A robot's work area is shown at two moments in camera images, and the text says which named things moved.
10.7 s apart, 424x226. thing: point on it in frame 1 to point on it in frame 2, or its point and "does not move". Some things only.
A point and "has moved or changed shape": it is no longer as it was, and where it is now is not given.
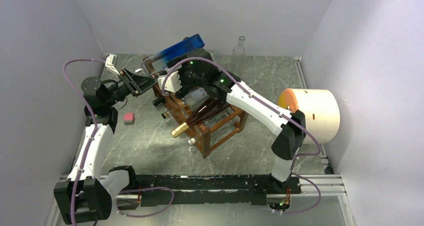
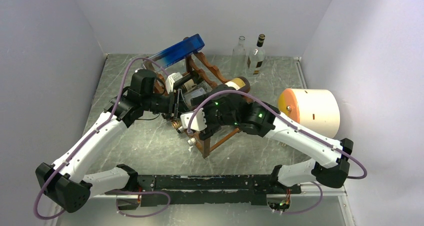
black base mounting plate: [239, 190] does not move
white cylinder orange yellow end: [321, 108] does not move
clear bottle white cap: [191, 141] does not move
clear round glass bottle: [238, 64] does not move
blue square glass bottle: [159, 62] does not move
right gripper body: [189, 81] to [214, 119]
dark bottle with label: [196, 98] has moved or changed shape
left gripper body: [124, 85] to [164, 104]
